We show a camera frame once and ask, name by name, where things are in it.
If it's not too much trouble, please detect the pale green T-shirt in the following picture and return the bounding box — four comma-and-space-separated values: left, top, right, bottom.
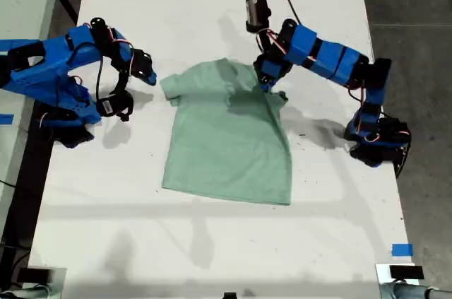
159, 58, 293, 206

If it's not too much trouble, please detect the pale side table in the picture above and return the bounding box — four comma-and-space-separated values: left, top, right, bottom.
0, 0, 66, 233

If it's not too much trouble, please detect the blue tape square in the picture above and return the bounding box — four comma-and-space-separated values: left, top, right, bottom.
391, 243, 414, 257

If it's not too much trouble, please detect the small black box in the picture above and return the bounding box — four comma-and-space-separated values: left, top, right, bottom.
17, 267, 53, 283
389, 265, 424, 281

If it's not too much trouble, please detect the pale grey tube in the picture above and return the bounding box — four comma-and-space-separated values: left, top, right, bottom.
379, 281, 452, 299
0, 283, 54, 299

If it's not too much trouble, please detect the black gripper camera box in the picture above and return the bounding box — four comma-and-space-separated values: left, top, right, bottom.
245, 0, 272, 33
95, 90, 134, 118

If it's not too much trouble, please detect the black metal frame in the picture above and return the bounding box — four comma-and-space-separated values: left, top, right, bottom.
56, 0, 81, 26

